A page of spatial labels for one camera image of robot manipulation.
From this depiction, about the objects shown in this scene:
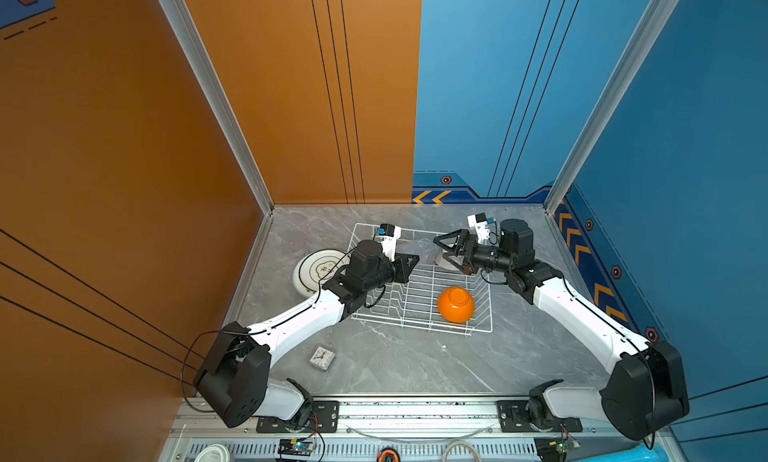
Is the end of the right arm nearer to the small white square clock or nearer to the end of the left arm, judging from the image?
the end of the left arm

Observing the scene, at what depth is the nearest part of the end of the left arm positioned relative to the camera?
24.5 inches

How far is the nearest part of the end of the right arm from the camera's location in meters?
0.61

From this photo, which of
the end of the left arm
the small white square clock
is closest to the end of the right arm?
the end of the left arm
